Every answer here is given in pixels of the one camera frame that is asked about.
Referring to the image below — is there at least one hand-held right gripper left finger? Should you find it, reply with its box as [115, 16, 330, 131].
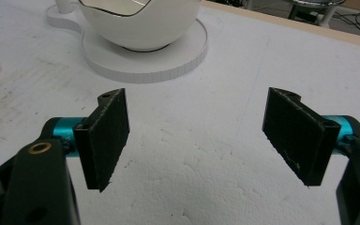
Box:
[40, 87, 131, 193]

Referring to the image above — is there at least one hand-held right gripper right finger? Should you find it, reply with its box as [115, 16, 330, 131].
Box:
[262, 86, 360, 188]

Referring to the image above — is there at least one metal stand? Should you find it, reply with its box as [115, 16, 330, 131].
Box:
[285, 0, 347, 29]

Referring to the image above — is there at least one white foam mat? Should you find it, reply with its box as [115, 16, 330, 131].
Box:
[0, 0, 360, 225]

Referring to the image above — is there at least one black cable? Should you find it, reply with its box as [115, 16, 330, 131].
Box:
[332, 10, 360, 40]

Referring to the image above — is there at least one white round bowl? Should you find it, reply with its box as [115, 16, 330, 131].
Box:
[76, 0, 203, 53]

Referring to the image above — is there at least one white stand base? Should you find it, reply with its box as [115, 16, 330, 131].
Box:
[44, 0, 209, 84]

